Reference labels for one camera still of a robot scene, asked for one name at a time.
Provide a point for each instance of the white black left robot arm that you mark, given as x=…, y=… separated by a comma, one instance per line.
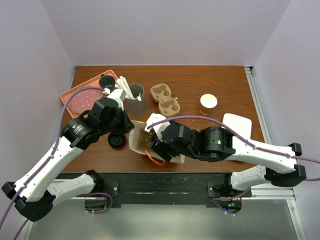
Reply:
x=33, y=195

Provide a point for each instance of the cardboard two-cup carrier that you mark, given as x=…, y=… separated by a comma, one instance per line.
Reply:
x=168, y=106

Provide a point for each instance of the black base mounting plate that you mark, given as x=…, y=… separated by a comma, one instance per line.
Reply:
x=166, y=188

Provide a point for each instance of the dark green mug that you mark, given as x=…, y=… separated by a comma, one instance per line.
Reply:
x=106, y=81

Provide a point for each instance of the grey cylindrical utensil holder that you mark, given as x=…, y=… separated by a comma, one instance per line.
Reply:
x=133, y=106

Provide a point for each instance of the cream paper takeout bag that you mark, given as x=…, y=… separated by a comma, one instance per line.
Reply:
x=133, y=140

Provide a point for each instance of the white rectangular plate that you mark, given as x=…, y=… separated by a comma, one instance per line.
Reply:
x=240, y=124

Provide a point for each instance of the white plastic stirrer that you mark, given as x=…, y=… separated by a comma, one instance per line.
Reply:
x=139, y=97

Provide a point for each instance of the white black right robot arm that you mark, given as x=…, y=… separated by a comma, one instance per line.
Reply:
x=272, y=164

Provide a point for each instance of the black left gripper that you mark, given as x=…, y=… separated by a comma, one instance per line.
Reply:
x=127, y=126

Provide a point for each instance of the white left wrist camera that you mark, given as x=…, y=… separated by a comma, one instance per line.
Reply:
x=113, y=92

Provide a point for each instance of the pink polka dot plate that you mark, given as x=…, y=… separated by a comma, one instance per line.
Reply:
x=85, y=100

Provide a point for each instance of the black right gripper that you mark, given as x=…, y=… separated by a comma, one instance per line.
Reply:
x=159, y=146

